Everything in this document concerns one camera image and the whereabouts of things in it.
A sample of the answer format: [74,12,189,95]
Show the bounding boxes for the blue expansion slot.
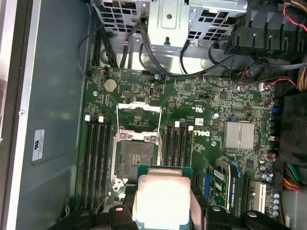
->
[204,166,211,203]

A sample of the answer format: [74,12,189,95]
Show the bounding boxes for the white expansion slot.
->
[254,182,267,214]

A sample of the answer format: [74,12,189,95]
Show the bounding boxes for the yellow orange wire bundle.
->
[296,56,307,92]

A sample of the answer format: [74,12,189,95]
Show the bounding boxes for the black plastic shroud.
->
[279,93,307,168]

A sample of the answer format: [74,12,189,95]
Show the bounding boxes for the metal socket cover frame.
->
[116,102,163,141]

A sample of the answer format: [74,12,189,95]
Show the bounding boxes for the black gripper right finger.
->
[191,188,291,230]

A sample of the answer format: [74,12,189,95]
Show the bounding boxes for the white wall sticker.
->
[32,128,46,163]

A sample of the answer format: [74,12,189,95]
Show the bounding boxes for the black RAM slot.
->
[97,115,105,211]
[167,121,174,167]
[187,126,194,168]
[180,120,188,167]
[173,121,181,167]
[90,119,98,211]
[104,119,113,207]
[83,115,92,209]

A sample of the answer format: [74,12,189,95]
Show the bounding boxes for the multicolour power connector wires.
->
[282,161,304,193]

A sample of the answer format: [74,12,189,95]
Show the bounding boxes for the red black twisted wire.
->
[260,77,297,91]

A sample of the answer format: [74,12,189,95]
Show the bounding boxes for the black ribbed plastic bracket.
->
[226,0,307,57]

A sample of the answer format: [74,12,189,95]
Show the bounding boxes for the CPU socket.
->
[111,130,165,194]

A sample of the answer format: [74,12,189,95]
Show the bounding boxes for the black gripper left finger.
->
[45,203,139,230]

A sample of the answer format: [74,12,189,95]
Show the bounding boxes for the silver CPU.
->
[134,164,194,230]

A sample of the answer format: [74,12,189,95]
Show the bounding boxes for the silver drive cage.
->
[92,0,248,52]

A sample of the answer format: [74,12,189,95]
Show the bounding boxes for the black cable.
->
[139,7,238,77]
[180,39,193,75]
[92,30,118,68]

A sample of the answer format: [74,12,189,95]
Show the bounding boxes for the black open PC case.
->
[0,0,307,230]

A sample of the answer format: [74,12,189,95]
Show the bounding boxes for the silver chipset heatsink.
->
[223,121,255,151]

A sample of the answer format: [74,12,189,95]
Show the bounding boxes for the round coin battery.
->
[104,78,118,92]

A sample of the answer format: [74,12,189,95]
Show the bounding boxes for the black graphics card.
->
[205,158,243,218]

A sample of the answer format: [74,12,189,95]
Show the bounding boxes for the thin metal locking lever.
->
[155,133,165,166]
[94,184,116,215]

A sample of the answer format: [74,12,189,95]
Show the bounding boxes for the green motherboard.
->
[76,66,285,230]

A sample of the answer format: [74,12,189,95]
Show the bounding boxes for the silver power supply unit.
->
[280,189,307,230]

